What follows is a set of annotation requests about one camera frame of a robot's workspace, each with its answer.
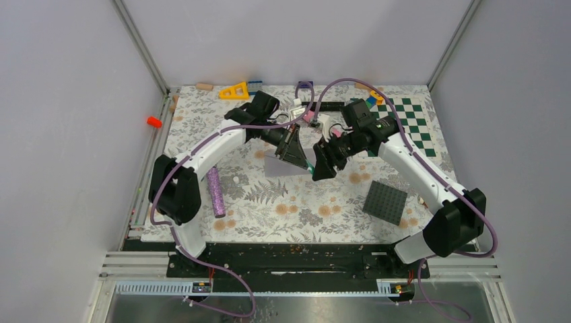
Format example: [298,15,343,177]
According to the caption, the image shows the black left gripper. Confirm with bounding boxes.
[261,118,309,169]

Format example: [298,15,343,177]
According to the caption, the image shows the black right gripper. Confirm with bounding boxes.
[312,129,364,182]

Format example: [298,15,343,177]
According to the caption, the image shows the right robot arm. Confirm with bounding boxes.
[312,100,486,277]

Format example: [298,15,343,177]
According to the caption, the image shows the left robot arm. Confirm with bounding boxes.
[148,91,310,277]

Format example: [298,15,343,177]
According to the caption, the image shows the floral patterned table mat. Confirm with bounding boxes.
[163,85,456,244]

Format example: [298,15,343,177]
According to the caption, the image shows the pink microphone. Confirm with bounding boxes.
[305,111,341,137]

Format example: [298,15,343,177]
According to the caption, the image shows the dark grey studded baseplate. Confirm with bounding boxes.
[362,180,408,226]

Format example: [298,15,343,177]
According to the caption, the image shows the purple flat toy brick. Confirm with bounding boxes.
[297,81,314,89]

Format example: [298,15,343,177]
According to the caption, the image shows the grey and blue brick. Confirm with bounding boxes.
[246,80,263,96]

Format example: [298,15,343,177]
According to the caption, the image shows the purple glitter microphone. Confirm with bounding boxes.
[206,167,226,219]

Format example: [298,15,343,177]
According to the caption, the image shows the yellow triangle shape toy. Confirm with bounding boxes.
[219,81,250,100]

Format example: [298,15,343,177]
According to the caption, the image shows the wooden block back right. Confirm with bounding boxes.
[354,82,375,92]

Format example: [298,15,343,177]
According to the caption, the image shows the green white chessboard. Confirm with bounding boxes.
[389,96,439,158]

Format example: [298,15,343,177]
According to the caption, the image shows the multicolour brick stack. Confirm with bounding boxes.
[417,196,428,207]

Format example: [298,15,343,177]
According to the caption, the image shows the light wooden block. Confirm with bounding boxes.
[195,83,214,92]

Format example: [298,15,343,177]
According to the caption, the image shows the red plastic cylinder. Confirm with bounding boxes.
[146,116,162,129]

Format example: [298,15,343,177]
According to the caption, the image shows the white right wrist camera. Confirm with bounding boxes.
[317,114,331,141]

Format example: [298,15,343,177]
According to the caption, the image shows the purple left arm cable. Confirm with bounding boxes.
[149,81,316,318]

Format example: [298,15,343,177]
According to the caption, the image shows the orange yellow ring toy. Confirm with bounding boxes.
[368,90,385,106]

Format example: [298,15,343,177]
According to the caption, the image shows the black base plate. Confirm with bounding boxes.
[115,240,438,294]

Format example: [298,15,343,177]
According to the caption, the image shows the wooden block by rail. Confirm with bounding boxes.
[169,95,180,114]

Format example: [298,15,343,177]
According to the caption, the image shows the aluminium side rail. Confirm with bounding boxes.
[127,87,181,231]

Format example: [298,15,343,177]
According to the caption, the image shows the white perforated cable tray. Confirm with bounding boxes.
[114,279,403,299]

